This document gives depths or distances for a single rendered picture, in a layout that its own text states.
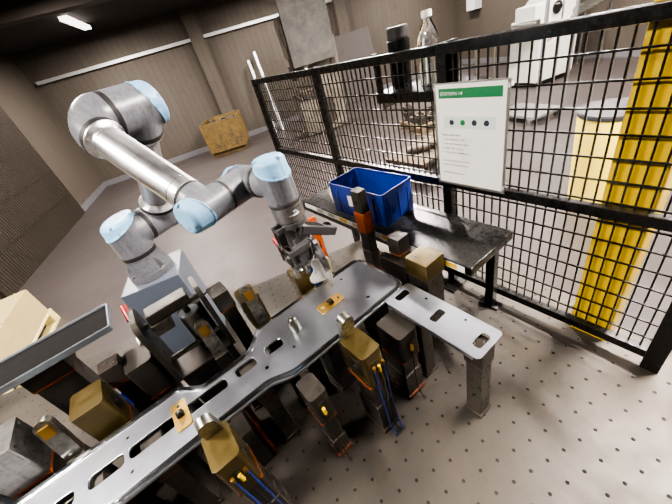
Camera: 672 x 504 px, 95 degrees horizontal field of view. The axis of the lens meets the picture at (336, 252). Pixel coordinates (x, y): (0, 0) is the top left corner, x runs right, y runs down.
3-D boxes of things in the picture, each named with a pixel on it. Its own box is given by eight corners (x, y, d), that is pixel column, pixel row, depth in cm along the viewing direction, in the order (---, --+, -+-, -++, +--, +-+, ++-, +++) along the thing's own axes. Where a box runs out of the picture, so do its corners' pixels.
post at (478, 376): (481, 419, 85) (483, 355, 69) (464, 406, 89) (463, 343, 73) (491, 406, 87) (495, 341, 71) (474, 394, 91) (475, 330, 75)
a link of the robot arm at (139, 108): (134, 227, 116) (79, 81, 74) (168, 207, 125) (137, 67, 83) (157, 245, 114) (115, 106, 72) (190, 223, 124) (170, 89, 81)
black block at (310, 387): (346, 468, 84) (316, 413, 68) (325, 440, 91) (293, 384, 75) (360, 453, 86) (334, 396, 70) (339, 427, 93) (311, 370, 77)
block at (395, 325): (418, 407, 92) (407, 348, 76) (389, 382, 101) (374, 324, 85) (434, 391, 95) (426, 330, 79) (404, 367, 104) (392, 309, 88)
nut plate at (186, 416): (193, 422, 72) (191, 419, 72) (178, 434, 71) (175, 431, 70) (184, 398, 78) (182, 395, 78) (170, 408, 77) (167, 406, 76)
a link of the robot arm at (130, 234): (114, 257, 110) (87, 225, 102) (148, 236, 118) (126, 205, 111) (129, 263, 103) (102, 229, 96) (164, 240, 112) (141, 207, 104)
